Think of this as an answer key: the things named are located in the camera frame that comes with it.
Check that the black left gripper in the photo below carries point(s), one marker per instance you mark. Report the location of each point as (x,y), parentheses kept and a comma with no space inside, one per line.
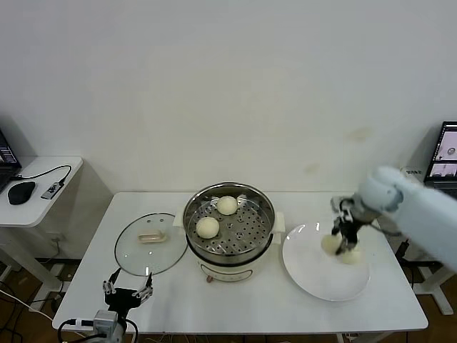
(123,298)

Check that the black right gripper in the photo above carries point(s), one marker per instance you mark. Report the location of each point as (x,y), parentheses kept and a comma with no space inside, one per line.
(350,232)

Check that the white steamed baozi bun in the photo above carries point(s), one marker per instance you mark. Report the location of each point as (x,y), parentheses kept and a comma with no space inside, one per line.
(329,244)
(226,205)
(207,228)
(352,258)

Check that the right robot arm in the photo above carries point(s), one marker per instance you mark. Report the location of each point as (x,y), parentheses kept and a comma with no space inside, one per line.
(414,211)

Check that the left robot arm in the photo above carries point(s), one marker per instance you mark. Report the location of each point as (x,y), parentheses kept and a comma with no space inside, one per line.
(110,336)

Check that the perforated steel steamer basket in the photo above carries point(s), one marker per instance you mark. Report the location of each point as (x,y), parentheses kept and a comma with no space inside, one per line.
(242,236)

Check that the glass pot lid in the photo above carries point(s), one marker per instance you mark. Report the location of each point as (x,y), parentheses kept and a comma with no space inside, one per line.
(143,257)

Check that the white round plate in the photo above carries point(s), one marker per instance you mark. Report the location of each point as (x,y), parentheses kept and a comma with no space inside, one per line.
(314,275)

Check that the cream electric cooking pot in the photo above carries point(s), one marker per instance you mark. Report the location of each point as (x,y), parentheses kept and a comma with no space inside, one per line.
(228,269)

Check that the white side desk with label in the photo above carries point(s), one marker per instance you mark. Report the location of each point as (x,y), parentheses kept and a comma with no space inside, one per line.
(435,289)

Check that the white side desk with mouse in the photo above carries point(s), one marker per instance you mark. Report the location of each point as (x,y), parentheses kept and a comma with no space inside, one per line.
(43,214)

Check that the grey usb hub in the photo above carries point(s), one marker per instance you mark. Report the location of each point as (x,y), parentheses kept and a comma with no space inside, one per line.
(53,190)

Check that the grey laptop bright screen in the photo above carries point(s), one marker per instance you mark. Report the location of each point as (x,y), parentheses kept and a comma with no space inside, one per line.
(446,153)

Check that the black computer mouse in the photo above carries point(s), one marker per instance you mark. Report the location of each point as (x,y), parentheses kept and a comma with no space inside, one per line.
(21,193)

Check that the black laptop dark screen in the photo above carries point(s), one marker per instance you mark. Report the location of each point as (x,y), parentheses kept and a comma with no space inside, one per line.
(7,157)

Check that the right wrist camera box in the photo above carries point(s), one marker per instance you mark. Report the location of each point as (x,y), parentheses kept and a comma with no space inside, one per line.
(338,206)

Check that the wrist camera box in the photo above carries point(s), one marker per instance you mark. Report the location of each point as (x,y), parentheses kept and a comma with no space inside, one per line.
(105,320)
(338,206)

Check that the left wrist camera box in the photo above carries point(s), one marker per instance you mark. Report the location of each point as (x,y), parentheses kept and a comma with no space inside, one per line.
(105,320)

